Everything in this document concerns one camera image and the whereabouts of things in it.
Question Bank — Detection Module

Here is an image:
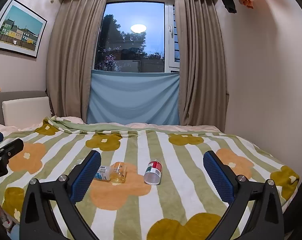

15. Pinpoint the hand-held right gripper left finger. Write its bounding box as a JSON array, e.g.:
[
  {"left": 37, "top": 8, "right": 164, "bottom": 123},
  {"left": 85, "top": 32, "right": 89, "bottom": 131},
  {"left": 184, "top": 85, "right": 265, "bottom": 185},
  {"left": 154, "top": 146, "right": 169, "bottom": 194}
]
[{"left": 19, "top": 150, "right": 102, "bottom": 240}]

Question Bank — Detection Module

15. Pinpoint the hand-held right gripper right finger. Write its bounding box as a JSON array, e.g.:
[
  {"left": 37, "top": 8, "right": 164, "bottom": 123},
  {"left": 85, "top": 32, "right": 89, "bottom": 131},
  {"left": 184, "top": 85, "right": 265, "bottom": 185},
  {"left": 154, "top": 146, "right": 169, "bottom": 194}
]
[{"left": 203, "top": 150, "right": 285, "bottom": 240}]

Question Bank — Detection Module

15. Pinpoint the clear yellow cup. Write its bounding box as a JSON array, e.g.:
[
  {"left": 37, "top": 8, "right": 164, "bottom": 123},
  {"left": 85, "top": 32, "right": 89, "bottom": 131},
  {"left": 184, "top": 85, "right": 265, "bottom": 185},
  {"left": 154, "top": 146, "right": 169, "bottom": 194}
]
[{"left": 110, "top": 162, "right": 127, "bottom": 184}]

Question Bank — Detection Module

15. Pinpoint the clear bottle with blue label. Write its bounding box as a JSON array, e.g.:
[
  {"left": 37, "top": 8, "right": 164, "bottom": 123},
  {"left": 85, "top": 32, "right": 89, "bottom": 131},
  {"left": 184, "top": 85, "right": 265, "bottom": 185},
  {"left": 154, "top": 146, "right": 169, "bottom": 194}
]
[{"left": 73, "top": 159, "right": 112, "bottom": 182}]

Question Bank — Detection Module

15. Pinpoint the white cushion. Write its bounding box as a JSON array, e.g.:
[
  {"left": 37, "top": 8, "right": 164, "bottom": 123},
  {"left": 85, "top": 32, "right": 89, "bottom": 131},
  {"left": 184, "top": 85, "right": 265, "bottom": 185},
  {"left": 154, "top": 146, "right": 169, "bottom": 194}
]
[{"left": 2, "top": 96, "right": 52, "bottom": 127}]

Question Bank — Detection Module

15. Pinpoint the grey headboard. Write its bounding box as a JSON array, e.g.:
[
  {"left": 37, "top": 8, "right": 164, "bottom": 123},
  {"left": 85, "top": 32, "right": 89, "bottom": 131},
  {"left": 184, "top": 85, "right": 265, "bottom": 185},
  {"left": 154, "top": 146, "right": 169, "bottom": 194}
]
[{"left": 0, "top": 90, "right": 50, "bottom": 126}]

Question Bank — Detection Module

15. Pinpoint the striped floral blanket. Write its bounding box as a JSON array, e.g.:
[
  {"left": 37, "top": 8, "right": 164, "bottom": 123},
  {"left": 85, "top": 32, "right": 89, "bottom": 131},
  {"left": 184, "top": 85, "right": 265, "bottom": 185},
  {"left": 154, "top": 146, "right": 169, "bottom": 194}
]
[{"left": 0, "top": 116, "right": 300, "bottom": 240}]

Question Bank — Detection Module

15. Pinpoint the red and white can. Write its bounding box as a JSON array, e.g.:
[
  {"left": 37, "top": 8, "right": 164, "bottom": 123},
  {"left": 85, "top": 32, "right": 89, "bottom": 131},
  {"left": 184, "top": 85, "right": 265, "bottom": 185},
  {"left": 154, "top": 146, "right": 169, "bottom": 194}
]
[{"left": 144, "top": 159, "right": 163, "bottom": 186}]

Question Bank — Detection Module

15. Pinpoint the dark object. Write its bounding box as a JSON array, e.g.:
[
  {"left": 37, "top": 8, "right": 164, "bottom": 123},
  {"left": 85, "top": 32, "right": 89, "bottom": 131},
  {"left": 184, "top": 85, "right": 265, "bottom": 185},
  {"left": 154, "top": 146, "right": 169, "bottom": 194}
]
[{"left": 283, "top": 164, "right": 302, "bottom": 240}]

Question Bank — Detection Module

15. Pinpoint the light blue cloth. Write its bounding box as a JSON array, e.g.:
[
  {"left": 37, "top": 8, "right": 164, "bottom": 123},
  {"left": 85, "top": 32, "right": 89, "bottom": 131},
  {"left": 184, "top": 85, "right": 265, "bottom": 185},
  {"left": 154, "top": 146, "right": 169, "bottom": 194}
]
[{"left": 86, "top": 70, "right": 181, "bottom": 126}]

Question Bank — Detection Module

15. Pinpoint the beige curtain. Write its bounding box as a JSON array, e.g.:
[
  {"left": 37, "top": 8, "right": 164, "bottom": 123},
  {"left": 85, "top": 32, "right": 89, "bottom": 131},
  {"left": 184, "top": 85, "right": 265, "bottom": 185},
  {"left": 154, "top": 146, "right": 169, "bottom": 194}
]
[
  {"left": 174, "top": 0, "right": 229, "bottom": 127},
  {"left": 46, "top": 0, "right": 109, "bottom": 125}
]

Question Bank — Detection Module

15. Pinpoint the framed picture of houses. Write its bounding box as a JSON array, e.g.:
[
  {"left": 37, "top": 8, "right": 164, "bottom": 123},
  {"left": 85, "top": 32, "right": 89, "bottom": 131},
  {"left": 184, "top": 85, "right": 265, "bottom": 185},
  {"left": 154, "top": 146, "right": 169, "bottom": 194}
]
[{"left": 0, "top": 0, "right": 48, "bottom": 59}]

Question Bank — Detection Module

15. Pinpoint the white framed window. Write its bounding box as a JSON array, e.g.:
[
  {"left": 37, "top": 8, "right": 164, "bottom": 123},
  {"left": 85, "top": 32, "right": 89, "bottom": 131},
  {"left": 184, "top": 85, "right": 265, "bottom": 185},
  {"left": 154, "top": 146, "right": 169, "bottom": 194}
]
[{"left": 94, "top": 0, "right": 182, "bottom": 73}]

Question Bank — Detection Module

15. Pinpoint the black garment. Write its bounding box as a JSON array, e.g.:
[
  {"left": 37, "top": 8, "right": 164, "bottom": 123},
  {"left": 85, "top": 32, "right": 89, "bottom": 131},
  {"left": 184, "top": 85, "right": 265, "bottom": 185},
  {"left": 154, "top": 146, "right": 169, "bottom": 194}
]
[{"left": 215, "top": 0, "right": 238, "bottom": 14}]

